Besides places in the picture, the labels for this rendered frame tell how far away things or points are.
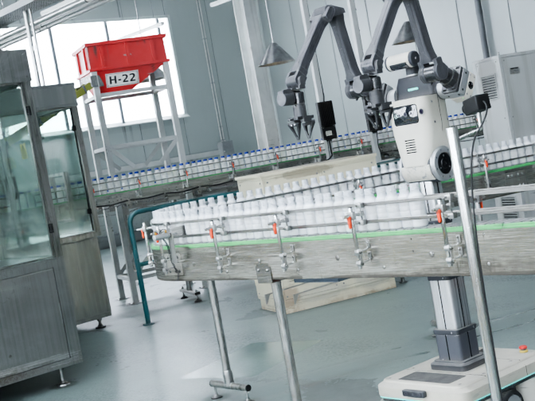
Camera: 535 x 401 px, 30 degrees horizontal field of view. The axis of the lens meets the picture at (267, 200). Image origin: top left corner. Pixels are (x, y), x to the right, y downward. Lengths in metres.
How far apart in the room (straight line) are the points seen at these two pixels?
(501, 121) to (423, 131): 5.68
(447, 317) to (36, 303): 3.31
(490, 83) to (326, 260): 6.26
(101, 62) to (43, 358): 4.53
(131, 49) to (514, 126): 4.07
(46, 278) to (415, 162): 3.32
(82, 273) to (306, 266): 5.33
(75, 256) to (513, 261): 6.32
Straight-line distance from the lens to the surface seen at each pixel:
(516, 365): 4.63
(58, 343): 7.10
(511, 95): 10.06
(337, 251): 4.04
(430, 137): 4.46
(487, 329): 3.02
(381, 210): 3.87
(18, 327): 6.96
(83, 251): 9.36
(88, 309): 9.38
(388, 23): 4.15
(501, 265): 3.52
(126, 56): 10.86
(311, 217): 4.16
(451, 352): 4.63
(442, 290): 4.58
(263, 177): 8.24
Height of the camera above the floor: 1.39
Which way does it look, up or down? 3 degrees down
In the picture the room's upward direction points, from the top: 10 degrees counter-clockwise
